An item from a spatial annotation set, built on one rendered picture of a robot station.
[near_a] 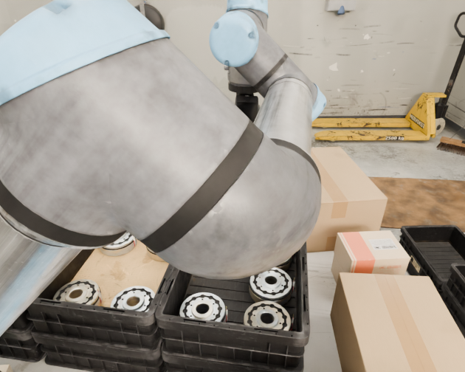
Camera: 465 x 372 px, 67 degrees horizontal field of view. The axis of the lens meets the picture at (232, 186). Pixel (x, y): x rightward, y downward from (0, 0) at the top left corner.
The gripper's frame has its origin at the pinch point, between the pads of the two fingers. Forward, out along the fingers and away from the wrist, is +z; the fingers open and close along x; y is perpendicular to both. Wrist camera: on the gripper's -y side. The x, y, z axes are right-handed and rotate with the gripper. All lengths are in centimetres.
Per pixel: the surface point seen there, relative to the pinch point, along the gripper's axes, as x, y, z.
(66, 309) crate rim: 36.6, -19.9, 19.2
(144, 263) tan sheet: 26.5, 3.0, 28.4
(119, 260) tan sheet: 33.5, 4.4, 28.4
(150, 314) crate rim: 19.3, -22.2, 18.6
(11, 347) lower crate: 55, -15, 37
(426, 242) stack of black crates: -105, 76, 84
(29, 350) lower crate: 51, -16, 37
